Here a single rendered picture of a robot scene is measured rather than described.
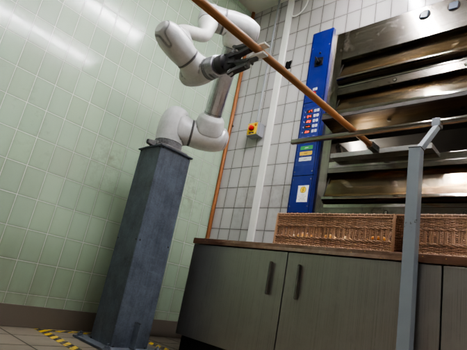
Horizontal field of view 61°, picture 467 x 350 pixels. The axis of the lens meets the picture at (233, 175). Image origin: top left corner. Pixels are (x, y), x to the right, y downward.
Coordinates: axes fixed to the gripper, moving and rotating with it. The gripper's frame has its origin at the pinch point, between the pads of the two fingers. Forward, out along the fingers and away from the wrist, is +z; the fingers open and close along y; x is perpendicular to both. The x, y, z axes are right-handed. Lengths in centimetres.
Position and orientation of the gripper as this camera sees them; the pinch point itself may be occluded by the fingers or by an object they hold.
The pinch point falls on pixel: (258, 51)
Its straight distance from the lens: 150.1
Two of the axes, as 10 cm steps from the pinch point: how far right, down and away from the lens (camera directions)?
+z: 7.3, -0.6, -6.8
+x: -6.6, -3.3, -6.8
